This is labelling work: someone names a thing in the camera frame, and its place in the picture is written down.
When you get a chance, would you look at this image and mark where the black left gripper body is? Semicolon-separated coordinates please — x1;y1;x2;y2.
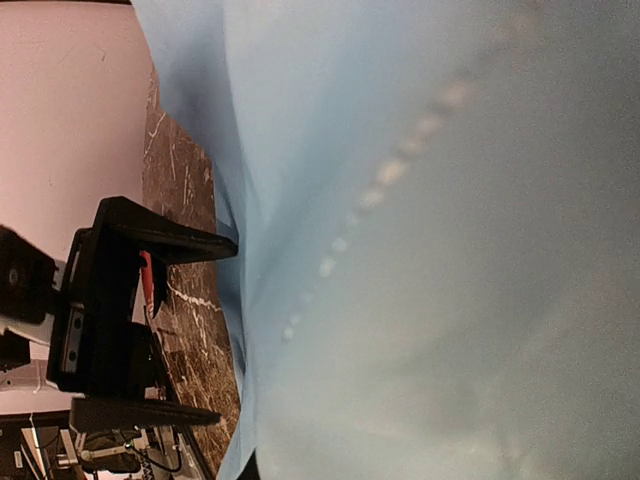
47;227;157;398

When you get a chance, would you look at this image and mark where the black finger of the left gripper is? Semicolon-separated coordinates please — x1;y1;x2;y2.
69;397;221;433
93;196;238;263

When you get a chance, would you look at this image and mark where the blue wrapping paper sheet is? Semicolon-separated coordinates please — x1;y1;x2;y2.
134;1;639;479

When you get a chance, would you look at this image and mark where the red floral plate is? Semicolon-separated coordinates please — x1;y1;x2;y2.
140;251;168;320

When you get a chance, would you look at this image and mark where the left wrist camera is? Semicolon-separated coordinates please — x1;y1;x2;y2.
1;225;66;372

